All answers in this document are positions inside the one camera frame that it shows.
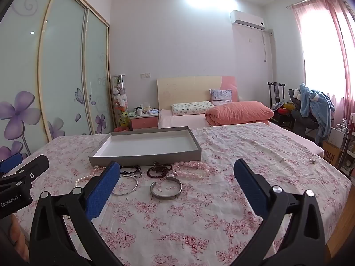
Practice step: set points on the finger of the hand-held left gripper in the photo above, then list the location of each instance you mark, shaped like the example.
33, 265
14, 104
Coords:
36, 165
11, 161

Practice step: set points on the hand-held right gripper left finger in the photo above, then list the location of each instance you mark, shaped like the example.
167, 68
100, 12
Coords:
102, 191

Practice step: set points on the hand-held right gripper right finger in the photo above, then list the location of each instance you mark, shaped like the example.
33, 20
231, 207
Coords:
249, 188

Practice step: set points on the thin silver bangle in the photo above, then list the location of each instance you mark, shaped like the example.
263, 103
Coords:
136, 184

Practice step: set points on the grey cardboard tray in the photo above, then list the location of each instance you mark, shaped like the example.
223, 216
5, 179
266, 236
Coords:
144, 146

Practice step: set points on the person's left hand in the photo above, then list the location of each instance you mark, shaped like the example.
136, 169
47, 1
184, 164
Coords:
15, 237

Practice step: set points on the red plastic bag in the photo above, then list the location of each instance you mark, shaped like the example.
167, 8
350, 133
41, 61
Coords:
122, 129

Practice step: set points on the pink floral tablecloth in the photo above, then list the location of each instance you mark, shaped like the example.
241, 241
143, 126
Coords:
180, 227

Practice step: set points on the pink nightstand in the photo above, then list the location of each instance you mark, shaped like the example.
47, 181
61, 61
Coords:
144, 122

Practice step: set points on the grey office chair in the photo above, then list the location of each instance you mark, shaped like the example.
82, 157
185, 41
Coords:
301, 119

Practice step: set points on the white mug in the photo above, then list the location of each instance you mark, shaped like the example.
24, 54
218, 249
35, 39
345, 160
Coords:
139, 111

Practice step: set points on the brown cardboard box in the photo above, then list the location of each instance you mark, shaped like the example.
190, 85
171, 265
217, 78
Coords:
332, 155

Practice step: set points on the clear tube of plush toys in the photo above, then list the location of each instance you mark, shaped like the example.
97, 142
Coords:
120, 99

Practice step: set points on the lilac printed cushion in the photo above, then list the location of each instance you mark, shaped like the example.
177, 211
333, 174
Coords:
221, 96

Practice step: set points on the bed with pink sheet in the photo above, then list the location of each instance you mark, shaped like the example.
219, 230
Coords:
180, 120

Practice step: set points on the patterned cream pillow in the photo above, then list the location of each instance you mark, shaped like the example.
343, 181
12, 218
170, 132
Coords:
191, 108

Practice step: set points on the dark wooden chair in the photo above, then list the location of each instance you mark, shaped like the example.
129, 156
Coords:
276, 91

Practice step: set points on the white metal rack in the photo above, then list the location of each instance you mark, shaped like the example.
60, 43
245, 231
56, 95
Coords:
346, 144

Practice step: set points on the floral sliding door wardrobe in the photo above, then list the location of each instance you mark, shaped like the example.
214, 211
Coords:
63, 61

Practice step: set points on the blue fleece garment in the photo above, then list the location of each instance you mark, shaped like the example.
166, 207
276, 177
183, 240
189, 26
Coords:
319, 105

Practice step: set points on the beige and pink headboard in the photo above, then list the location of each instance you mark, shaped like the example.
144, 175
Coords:
188, 88

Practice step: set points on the air conditioner pipe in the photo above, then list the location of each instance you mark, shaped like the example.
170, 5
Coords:
265, 47

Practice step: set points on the white air conditioner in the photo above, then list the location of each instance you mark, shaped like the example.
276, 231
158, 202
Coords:
246, 19

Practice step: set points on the pink curtain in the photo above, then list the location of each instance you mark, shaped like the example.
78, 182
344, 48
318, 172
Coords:
344, 47

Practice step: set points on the white wall switch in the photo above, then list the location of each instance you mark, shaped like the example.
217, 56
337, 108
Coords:
145, 75

